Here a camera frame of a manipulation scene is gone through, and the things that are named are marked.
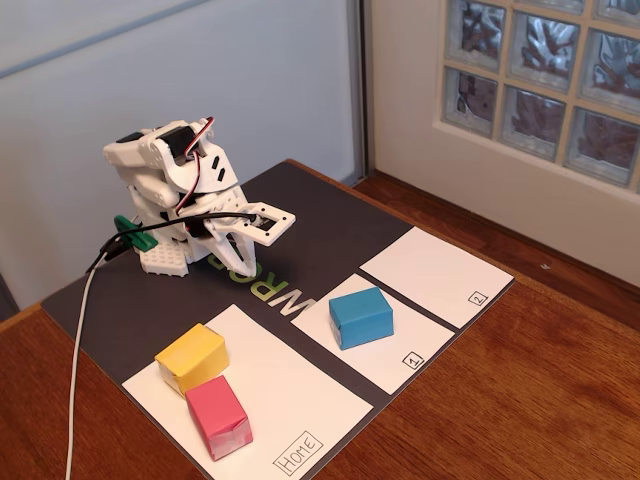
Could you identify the white paper sheet marked 1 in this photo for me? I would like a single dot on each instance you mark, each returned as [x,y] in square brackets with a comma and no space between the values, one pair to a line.
[410,335]

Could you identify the green clamp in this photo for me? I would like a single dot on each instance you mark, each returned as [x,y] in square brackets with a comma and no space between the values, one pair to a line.
[135,237]

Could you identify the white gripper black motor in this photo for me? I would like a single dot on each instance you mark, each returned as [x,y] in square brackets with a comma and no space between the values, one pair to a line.
[226,231]

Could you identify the blue paper box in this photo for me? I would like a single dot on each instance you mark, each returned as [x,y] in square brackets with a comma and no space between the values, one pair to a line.
[362,317]

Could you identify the white paper sheet marked home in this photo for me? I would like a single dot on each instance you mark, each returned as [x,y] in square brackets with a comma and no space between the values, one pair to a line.
[295,390]

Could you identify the white paper sheet marked 2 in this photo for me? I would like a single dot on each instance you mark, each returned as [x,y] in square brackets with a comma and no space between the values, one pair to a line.
[435,275]

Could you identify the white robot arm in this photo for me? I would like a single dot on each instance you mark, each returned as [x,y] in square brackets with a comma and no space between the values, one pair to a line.
[145,165]

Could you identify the yellow paper box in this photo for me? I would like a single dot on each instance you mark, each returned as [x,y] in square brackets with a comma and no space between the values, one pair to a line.
[192,357]

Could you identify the grey metal door frame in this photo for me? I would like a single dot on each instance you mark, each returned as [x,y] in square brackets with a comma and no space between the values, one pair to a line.
[359,90]

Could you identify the black mat with lettering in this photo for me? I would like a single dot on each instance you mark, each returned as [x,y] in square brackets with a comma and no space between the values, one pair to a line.
[150,305]

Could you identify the glass block window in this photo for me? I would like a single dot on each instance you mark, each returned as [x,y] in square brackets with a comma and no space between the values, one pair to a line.
[540,75]

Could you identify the red paper box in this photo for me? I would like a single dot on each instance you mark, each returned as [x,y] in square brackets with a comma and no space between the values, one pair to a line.
[217,417]

